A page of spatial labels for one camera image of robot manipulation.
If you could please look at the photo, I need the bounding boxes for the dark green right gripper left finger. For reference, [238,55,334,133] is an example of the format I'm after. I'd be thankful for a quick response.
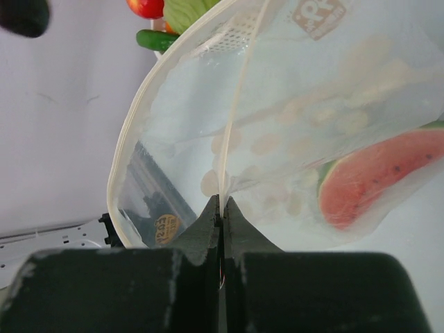
[1,198,219,332]

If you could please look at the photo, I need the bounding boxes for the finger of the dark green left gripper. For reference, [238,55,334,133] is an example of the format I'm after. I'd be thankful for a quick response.
[1,0,51,37]

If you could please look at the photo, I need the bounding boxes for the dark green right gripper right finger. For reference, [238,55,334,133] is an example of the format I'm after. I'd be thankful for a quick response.
[223,199,431,332]

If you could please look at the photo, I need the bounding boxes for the red apple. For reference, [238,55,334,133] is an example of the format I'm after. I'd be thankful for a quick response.
[126,0,164,19]

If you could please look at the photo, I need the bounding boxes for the watermelon slice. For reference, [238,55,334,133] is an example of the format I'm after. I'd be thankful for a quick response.
[317,121,443,230]

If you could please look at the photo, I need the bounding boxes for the green cabbage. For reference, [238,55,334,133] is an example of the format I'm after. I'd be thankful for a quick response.
[163,0,219,34]

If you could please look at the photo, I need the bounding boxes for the clear zip top bag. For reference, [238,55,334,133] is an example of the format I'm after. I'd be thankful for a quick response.
[108,1,443,250]

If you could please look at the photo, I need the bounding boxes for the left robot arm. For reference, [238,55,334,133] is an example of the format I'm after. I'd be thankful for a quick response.
[1,1,133,287]

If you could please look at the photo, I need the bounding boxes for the green cucumber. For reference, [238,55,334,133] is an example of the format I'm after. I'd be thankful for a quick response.
[136,29,179,52]

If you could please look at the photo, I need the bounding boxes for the orange carrot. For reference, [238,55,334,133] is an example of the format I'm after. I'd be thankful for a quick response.
[164,22,179,35]

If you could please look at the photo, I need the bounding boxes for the white plastic basket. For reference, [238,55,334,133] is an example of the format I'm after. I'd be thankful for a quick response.
[151,13,259,62]

